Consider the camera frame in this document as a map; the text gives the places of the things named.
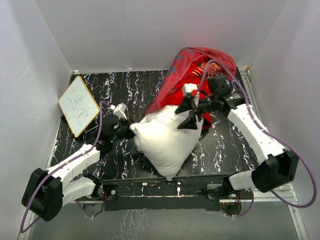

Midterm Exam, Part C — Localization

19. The red patterned pillowcase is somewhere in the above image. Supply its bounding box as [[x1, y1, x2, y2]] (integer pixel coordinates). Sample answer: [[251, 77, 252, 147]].
[[144, 47, 237, 121]]

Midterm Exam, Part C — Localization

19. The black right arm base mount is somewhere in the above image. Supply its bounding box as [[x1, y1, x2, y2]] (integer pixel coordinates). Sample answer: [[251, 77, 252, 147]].
[[196, 183, 251, 202]]

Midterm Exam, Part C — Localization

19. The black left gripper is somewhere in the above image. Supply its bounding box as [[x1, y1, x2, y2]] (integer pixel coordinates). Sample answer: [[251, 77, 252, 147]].
[[110, 115, 146, 143]]

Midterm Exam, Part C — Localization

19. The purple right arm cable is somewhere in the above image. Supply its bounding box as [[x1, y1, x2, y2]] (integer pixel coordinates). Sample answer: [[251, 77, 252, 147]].
[[197, 59, 317, 217]]

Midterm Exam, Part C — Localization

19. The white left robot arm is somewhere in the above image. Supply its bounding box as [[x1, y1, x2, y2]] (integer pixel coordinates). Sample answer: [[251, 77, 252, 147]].
[[21, 116, 135, 222]]

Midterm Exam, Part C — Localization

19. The aluminium frame rail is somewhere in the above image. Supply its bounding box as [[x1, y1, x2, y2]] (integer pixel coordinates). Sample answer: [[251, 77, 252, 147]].
[[238, 67, 309, 240]]

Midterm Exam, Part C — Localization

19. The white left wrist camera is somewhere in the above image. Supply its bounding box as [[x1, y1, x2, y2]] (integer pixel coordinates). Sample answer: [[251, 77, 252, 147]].
[[112, 103, 127, 120]]

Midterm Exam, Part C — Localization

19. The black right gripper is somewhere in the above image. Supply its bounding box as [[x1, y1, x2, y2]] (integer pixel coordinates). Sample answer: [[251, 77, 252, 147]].
[[175, 95, 218, 129]]

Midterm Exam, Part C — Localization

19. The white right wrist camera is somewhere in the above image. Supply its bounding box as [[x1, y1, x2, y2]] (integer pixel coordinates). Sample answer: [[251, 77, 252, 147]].
[[182, 83, 200, 106]]

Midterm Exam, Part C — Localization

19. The white pillow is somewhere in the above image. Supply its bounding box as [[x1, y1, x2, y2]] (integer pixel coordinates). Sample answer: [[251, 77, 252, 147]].
[[130, 105, 204, 181]]

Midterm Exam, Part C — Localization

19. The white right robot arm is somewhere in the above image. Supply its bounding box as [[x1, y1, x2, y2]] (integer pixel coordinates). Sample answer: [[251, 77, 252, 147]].
[[175, 75, 299, 199]]

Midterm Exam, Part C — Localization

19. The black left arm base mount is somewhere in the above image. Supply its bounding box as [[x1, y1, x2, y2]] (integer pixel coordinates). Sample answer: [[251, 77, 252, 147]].
[[102, 184, 119, 203]]

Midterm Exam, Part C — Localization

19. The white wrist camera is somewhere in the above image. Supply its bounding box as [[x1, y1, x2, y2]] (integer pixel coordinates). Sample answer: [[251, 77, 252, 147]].
[[182, 83, 200, 106], [112, 103, 127, 120]]

